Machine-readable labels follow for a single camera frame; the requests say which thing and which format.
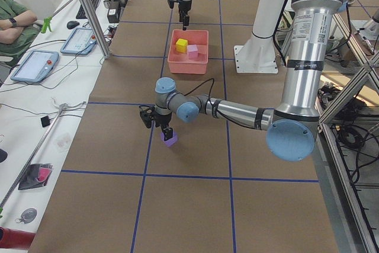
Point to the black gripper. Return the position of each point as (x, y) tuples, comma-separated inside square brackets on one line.
[(183, 5), (163, 120)]

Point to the purple foam cube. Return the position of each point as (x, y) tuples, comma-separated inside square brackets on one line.
[(171, 141)]

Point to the yellow foam cube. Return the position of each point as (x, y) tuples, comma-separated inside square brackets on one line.
[(181, 45)]

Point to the pink foam cube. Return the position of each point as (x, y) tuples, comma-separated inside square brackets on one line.
[(192, 51)]

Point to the pink plastic bin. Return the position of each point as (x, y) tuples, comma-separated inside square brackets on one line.
[(179, 62)]

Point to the far teach pendant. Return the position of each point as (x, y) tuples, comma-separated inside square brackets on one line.
[(80, 42)]

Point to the teach pendant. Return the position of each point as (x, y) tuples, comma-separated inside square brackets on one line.
[(36, 66), (80, 42)]

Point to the aluminium rod on table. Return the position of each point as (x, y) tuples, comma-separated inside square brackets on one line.
[(62, 107)]

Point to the black computer mouse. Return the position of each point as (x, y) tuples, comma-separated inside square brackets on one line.
[(72, 24)]

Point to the green clamp tool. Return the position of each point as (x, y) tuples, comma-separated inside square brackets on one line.
[(46, 25)]

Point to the pink and grey pouch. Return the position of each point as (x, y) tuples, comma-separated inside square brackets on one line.
[(36, 176)]

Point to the near teach pendant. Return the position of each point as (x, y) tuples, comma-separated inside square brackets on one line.
[(36, 66)]

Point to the round metal disc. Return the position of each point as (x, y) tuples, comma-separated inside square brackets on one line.
[(27, 216)]

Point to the seated person green shirt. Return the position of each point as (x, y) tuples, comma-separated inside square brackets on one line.
[(17, 30)]

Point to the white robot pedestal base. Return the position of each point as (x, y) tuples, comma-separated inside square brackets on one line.
[(257, 55)]

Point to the aluminium frame post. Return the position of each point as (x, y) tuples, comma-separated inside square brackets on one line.
[(96, 27)]

